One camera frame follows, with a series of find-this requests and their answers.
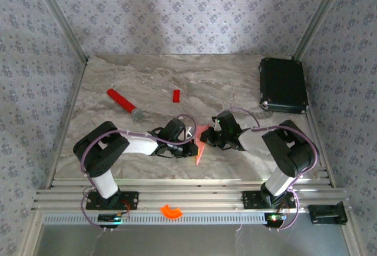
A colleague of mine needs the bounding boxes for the aluminium corner post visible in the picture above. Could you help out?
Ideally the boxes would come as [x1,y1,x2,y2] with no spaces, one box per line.
[29,0,89,62]
[293,0,351,59]

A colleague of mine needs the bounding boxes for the aluminium side rail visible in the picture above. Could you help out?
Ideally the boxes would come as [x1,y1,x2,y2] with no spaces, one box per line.
[305,110,336,188]
[44,58,88,189]

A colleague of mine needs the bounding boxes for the black clamp bracket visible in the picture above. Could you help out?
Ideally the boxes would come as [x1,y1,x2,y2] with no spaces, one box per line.
[308,201,347,225]

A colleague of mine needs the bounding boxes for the grey slotted cable duct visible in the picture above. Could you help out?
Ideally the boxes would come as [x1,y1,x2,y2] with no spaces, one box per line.
[42,211,267,226]

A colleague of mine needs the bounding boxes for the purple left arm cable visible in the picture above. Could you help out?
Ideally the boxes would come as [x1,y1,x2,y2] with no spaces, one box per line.
[80,114,197,232]

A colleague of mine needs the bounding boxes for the circuit board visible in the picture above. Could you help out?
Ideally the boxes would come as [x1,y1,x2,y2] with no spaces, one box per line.
[97,212,130,224]
[264,212,287,224]

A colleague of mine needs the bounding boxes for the orange curved plastic piece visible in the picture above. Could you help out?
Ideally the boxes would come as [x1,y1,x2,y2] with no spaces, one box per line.
[160,204,183,220]

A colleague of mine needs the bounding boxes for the pink paper sheet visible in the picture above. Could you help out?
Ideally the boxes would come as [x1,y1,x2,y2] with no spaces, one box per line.
[194,125,211,167]

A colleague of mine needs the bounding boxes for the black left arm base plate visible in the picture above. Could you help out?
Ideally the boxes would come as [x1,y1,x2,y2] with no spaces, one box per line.
[85,190,140,211]

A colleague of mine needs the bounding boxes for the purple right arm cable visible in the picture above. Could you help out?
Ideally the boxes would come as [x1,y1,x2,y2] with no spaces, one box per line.
[226,108,320,231]

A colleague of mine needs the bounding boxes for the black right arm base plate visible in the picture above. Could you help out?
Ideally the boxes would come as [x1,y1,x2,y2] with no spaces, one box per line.
[241,190,297,210]

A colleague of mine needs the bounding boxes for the left circuit board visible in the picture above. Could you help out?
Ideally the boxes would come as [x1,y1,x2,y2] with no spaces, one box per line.
[97,212,130,224]

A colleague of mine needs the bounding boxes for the right circuit board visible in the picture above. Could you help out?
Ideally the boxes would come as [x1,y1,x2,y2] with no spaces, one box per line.
[264,212,287,224]

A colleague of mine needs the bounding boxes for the black hard case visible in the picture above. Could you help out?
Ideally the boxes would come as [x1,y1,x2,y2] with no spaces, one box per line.
[258,57,309,115]

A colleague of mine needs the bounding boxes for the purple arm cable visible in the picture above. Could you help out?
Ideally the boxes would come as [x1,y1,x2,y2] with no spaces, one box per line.
[80,114,197,232]
[226,108,320,231]

